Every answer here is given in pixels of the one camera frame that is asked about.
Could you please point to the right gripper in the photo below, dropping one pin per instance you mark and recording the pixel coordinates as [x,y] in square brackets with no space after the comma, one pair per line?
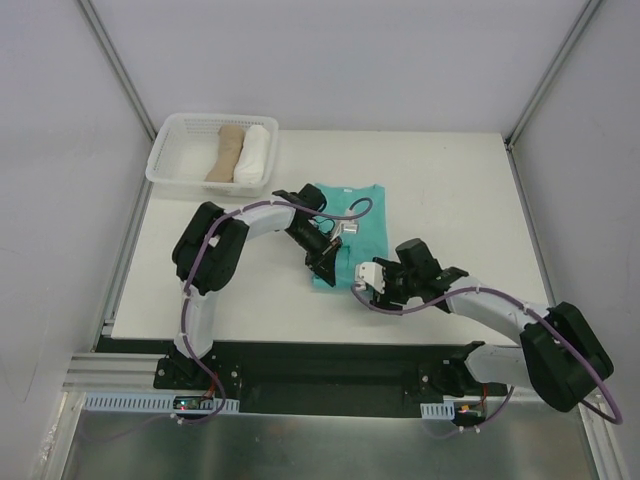
[388,286]

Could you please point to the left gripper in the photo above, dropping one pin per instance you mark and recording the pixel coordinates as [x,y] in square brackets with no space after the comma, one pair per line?
[325,257]

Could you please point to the teal t-shirt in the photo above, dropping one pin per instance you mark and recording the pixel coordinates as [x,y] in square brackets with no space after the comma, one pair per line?
[371,238]

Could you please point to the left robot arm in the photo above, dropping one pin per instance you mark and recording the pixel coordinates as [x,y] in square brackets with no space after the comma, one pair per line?
[208,252]

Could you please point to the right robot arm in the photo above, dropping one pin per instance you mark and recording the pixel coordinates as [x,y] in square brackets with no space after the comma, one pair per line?
[554,351]

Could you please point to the white rolled t-shirt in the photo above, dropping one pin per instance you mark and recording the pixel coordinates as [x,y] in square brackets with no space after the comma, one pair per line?
[252,161]

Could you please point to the white plastic basket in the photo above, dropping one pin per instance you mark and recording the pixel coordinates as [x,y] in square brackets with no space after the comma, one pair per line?
[186,149]

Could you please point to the beige rolled t-shirt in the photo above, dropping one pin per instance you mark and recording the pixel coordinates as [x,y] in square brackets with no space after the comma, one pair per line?
[230,145]

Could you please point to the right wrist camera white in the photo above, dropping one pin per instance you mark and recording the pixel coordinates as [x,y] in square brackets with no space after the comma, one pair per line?
[370,275]

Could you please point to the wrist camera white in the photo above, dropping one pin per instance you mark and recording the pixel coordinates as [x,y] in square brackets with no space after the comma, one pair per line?
[345,226]
[370,275]

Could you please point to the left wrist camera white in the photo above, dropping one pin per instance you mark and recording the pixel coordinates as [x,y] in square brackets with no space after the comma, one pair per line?
[345,226]

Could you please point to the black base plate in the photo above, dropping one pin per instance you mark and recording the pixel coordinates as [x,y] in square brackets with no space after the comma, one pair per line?
[359,380]

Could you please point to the right white cable duct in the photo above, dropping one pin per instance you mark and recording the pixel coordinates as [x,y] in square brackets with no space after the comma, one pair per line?
[444,411]

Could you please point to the white cable duct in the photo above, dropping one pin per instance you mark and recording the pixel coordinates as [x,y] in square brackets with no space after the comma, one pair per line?
[444,411]
[158,403]

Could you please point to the aluminium rail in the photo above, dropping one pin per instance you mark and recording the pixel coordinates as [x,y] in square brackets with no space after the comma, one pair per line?
[90,371]

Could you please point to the left white cable duct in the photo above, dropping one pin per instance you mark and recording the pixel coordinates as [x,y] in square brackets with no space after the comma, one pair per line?
[158,403]

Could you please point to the right aluminium frame post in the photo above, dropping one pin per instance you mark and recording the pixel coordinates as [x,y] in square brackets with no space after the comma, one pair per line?
[577,30]

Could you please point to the aluminium frame post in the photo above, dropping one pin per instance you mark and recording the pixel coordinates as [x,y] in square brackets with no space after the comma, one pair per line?
[99,31]
[577,30]

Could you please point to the left aluminium frame post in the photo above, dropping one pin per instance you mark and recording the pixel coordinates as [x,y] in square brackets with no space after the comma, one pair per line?
[99,31]

